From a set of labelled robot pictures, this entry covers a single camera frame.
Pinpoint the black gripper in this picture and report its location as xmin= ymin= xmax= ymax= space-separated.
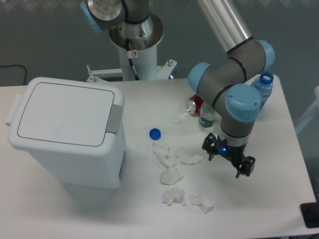
xmin=202 ymin=133 xmax=256 ymax=178

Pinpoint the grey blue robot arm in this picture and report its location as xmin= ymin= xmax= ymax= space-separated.
xmin=80 ymin=0 xmax=275 ymax=176

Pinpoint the red soda can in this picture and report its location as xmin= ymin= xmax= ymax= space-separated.
xmin=186 ymin=94 xmax=203 ymax=117

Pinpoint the white plastic trash can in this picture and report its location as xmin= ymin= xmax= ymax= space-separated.
xmin=5 ymin=77 xmax=126 ymax=189

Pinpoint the crumpled white tissue upper right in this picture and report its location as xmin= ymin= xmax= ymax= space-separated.
xmin=174 ymin=147 xmax=203 ymax=165

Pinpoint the crumpled white tissue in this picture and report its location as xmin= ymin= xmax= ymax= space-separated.
xmin=174 ymin=147 xmax=203 ymax=165
xmin=159 ymin=166 xmax=183 ymax=185
xmin=189 ymin=193 xmax=213 ymax=214
xmin=152 ymin=141 xmax=177 ymax=168
xmin=162 ymin=188 xmax=186 ymax=206

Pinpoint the small clear green-label bottle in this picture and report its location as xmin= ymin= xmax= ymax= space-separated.
xmin=198 ymin=102 xmax=216 ymax=128

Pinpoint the crumpled white tissue lower right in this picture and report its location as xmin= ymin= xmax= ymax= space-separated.
xmin=189 ymin=193 xmax=213 ymax=214

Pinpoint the crumpled white tissue middle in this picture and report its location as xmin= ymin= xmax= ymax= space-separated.
xmin=159 ymin=166 xmax=183 ymax=185

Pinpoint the crumpled white tissue lower left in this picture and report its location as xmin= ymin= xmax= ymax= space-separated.
xmin=162 ymin=188 xmax=186 ymax=206

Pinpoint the white bottle cap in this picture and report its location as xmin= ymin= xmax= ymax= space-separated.
xmin=170 ymin=116 xmax=180 ymax=124

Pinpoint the crumpled white tissue upper left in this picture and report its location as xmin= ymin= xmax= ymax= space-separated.
xmin=152 ymin=141 xmax=177 ymax=168

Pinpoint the blue bottle cap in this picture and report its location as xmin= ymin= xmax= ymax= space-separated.
xmin=149 ymin=128 xmax=161 ymax=140

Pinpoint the blue plastic water bottle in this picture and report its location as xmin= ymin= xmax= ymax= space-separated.
xmin=250 ymin=71 xmax=274 ymax=109

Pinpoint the black device at edge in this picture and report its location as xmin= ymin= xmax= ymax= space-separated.
xmin=300 ymin=202 xmax=319 ymax=229

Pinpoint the white frame right edge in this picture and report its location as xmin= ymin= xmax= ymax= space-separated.
xmin=295 ymin=86 xmax=319 ymax=135

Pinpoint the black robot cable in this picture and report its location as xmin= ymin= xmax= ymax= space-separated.
xmin=126 ymin=38 xmax=141 ymax=81

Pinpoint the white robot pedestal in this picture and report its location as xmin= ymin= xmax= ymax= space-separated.
xmin=87 ymin=46 xmax=177 ymax=82

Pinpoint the black floor cable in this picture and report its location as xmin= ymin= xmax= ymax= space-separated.
xmin=0 ymin=64 xmax=27 ymax=87

